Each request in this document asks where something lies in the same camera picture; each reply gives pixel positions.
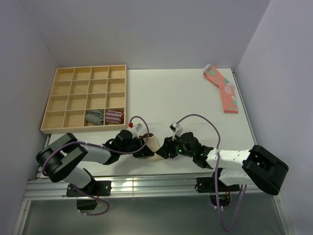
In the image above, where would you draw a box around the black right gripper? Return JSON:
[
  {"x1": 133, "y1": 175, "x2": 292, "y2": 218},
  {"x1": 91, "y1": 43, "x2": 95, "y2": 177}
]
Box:
[{"x1": 156, "y1": 133, "x2": 195, "y2": 159}]

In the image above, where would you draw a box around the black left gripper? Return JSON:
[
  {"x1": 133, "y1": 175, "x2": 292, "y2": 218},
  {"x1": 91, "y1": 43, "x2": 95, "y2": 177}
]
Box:
[{"x1": 119, "y1": 136, "x2": 153, "y2": 158}]

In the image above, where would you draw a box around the cream and brown sock pair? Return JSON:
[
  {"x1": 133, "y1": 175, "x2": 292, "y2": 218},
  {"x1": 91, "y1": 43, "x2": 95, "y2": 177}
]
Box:
[{"x1": 143, "y1": 133, "x2": 164, "y2": 162}]

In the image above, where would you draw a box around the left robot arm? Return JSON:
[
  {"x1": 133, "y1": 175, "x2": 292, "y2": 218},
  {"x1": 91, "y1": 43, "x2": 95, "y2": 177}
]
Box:
[{"x1": 36, "y1": 130, "x2": 154, "y2": 196}]

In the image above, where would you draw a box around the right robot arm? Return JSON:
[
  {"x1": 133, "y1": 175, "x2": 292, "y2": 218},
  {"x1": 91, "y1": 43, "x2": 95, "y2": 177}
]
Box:
[{"x1": 156, "y1": 132, "x2": 289, "y2": 195}]

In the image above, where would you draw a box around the purple striped rolled sock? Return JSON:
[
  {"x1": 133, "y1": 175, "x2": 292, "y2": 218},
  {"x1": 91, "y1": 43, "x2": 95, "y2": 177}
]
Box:
[{"x1": 104, "y1": 110, "x2": 124, "y2": 124}]

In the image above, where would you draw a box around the grey rolled sock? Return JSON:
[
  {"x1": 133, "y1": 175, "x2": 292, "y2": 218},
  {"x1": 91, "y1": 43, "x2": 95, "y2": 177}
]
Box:
[{"x1": 85, "y1": 110, "x2": 104, "y2": 126}]

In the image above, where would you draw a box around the wooden compartment tray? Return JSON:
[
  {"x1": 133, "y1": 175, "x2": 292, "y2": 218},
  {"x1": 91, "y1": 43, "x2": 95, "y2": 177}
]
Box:
[{"x1": 41, "y1": 65, "x2": 127, "y2": 134}]

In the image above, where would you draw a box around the pink patterned sock pair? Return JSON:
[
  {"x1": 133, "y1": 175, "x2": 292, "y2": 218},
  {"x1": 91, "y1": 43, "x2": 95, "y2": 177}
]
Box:
[{"x1": 203, "y1": 64, "x2": 238, "y2": 114}]

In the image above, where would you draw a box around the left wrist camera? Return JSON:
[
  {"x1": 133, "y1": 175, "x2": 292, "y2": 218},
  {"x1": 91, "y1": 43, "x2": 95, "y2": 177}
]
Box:
[{"x1": 129, "y1": 122, "x2": 143, "y2": 138}]

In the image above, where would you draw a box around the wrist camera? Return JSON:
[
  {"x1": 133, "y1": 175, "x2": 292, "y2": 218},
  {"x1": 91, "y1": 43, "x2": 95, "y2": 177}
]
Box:
[
  {"x1": 129, "y1": 122, "x2": 143, "y2": 138},
  {"x1": 170, "y1": 122, "x2": 183, "y2": 141}
]

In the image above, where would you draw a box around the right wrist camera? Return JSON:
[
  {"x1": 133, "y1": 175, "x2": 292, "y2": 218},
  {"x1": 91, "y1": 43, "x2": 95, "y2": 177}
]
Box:
[{"x1": 170, "y1": 122, "x2": 183, "y2": 141}]

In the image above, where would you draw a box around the aluminium front rail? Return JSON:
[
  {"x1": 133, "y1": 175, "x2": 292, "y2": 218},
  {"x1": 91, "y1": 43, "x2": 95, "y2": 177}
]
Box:
[{"x1": 23, "y1": 171, "x2": 281, "y2": 200}]

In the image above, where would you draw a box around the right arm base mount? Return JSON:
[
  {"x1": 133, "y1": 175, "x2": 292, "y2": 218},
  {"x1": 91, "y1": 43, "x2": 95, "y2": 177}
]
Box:
[{"x1": 194, "y1": 177, "x2": 243, "y2": 208}]

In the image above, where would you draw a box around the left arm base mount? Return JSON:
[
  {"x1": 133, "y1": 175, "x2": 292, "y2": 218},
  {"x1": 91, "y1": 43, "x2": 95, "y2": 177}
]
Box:
[{"x1": 66, "y1": 181, "x2": 111, "y2": 216}]

